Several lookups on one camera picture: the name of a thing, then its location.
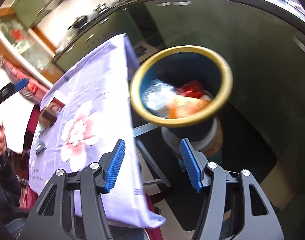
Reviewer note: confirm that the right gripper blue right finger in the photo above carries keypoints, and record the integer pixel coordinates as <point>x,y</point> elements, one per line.
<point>194,167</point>

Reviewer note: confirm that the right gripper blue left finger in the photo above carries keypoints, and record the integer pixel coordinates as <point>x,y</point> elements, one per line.
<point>113,165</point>

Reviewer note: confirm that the brown small box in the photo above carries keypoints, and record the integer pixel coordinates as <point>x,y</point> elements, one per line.
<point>46,117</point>

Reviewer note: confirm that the orange foam net sleeve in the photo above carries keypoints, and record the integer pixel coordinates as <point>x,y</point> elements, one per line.
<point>183,106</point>

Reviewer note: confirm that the red white small carton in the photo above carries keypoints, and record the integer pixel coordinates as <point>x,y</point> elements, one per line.
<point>55,105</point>

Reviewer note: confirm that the yellow rimmed blue trash bin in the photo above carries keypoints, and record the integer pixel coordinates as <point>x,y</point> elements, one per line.
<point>178,66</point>

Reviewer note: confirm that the green kitchen cabinets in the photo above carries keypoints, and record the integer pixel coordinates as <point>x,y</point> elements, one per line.
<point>264,121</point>

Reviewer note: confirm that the person's left hand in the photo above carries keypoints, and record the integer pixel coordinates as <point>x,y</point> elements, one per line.
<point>3,142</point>

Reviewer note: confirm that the red checkered apron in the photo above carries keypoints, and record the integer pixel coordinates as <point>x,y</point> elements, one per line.
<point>34,91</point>

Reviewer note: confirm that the purple floral tablecloth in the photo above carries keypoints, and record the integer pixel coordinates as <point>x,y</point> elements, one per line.
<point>95,116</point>

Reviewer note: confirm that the black wok with lid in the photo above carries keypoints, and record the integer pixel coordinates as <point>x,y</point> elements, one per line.
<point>79,22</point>

